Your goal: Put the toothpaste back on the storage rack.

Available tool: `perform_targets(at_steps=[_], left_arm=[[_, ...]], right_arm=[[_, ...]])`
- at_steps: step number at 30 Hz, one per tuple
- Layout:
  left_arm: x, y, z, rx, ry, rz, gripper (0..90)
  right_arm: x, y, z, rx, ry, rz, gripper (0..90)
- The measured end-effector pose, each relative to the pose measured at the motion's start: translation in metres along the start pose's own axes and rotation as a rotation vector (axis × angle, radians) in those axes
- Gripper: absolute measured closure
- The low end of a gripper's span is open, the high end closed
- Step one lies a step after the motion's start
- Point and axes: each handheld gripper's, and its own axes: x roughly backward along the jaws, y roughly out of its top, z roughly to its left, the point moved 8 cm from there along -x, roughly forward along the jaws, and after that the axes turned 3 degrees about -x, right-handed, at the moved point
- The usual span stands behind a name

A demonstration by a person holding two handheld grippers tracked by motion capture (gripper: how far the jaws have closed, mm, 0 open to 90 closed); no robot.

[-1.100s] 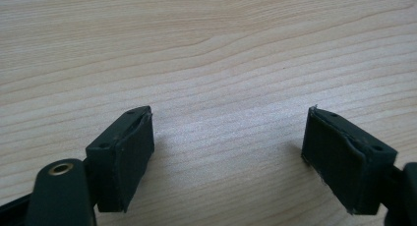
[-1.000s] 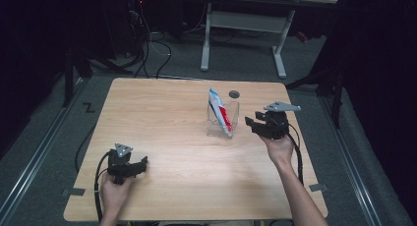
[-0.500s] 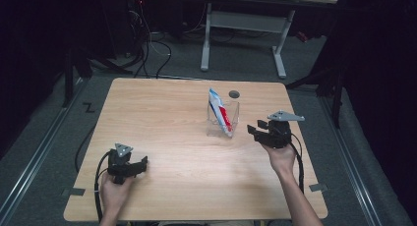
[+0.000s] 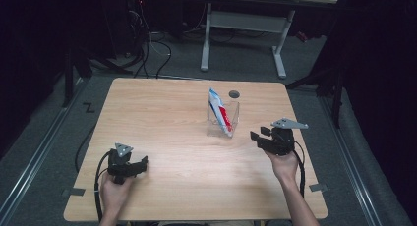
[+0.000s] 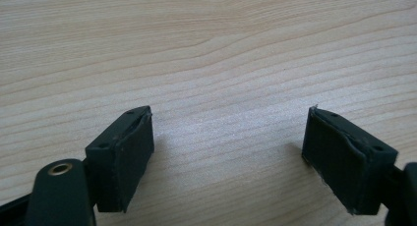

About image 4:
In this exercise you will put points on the person's right hand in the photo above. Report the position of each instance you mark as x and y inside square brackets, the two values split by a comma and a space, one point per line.
[284, 167]

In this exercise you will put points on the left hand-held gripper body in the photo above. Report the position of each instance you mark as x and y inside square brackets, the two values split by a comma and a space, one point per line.
[119, 163]

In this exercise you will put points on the clear plastic container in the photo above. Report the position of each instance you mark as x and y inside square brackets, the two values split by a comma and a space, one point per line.
[233, 116]

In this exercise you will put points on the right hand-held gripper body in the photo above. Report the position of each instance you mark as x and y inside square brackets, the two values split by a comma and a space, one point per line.
[278, 139]

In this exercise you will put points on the grey tape piece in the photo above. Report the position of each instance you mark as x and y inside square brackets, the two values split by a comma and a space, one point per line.
[74, 192]
[318, 187]

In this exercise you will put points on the white red blue toothpaste tube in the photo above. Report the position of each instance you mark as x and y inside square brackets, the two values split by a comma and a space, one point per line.
[220, 111]

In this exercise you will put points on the round dark table grommet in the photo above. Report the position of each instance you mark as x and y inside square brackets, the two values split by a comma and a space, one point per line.
[234, 94]

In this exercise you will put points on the metal floor rail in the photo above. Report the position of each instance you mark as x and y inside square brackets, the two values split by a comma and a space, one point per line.
[354, 167]
[36, 157]

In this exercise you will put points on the black metal stand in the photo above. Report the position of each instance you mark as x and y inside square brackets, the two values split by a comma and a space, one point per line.
[69, 78]
[337, 98]

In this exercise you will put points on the person's left hand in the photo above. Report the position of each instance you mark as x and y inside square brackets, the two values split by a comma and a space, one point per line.
[113, 193]

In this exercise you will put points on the white-framed wooden desk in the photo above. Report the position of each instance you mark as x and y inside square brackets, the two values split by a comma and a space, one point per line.
[246, 21]

